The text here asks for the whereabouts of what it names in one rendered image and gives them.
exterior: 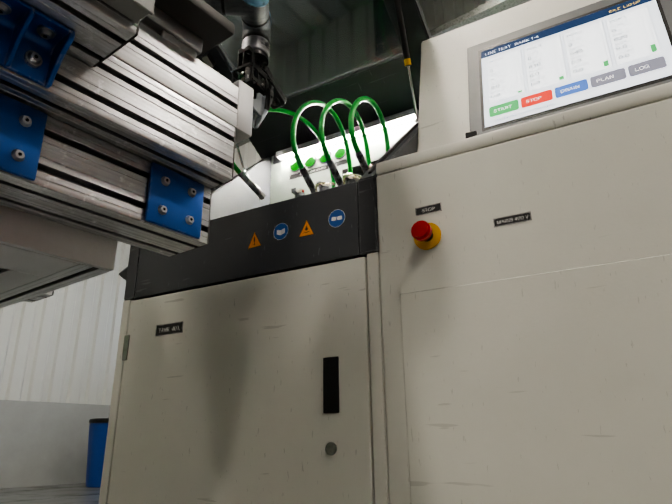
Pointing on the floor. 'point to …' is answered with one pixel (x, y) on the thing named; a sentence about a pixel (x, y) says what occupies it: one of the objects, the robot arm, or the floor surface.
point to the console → (528, 301)
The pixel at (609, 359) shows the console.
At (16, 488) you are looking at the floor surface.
